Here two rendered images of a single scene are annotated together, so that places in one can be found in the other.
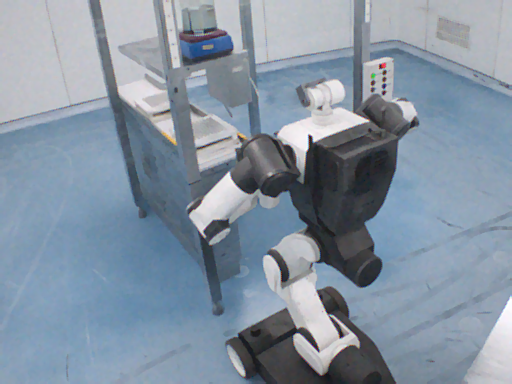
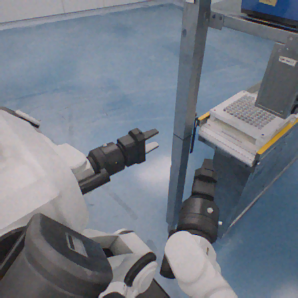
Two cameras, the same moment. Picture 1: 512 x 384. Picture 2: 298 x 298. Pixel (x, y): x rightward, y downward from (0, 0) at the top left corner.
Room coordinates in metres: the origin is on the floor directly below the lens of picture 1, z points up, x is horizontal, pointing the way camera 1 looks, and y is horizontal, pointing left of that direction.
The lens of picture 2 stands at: (1.44, -0.43, 1.50)
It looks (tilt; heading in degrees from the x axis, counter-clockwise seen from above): 43 degrees down; 80
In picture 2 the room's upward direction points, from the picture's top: straight up
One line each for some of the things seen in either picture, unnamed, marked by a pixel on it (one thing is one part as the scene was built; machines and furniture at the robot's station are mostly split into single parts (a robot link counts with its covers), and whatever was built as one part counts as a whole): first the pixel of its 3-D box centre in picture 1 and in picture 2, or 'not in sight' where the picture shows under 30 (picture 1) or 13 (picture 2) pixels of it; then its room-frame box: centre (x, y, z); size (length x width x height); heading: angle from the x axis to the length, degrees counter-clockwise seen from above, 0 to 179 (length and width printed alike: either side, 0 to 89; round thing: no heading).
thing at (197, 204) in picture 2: not in sight; (201, 203); (1.62, -0.11, 1.00); 0.12 x 0.10 x 0.13; 65
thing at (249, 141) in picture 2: (204, 140); (248, 122); (1.99, 0.33, 0.86); 0.24 x 0.24 x 0.02; 33
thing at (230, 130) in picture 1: (202, 130); (251, 113); (1.99, 0.33, 0.91); 0.25 x 0.24 x 0.02; 123
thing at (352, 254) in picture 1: (341, 243); not in sight; (1.18, -0.19, 0.86); 0.28 x 0.13 x 0.18; 32
